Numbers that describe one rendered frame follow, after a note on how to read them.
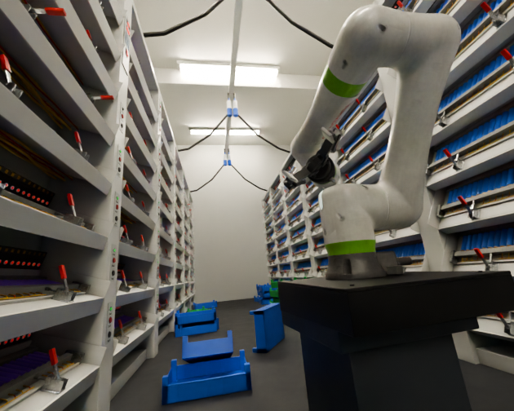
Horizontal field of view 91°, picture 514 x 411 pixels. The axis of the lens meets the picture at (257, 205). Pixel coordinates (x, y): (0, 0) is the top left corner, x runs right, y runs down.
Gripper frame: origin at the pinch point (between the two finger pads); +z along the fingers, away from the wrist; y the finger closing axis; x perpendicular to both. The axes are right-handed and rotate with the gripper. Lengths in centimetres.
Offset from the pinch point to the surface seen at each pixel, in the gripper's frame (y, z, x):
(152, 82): 31, -70, 137
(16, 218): 43, 35, 22
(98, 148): 47, -1, 61
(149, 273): 108, -52, 37
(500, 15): -71, -39, -5
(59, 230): 50, 24, 25
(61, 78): 26, 23, 54
